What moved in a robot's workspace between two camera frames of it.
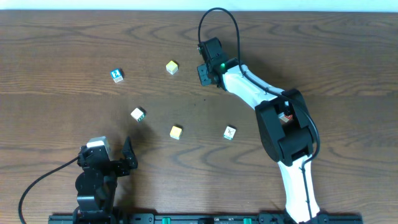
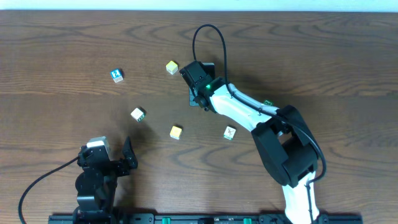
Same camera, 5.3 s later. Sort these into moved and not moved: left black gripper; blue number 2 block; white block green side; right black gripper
Moved: right black gripper
Not moved: left black gripper; blue number 2 block; white block green side
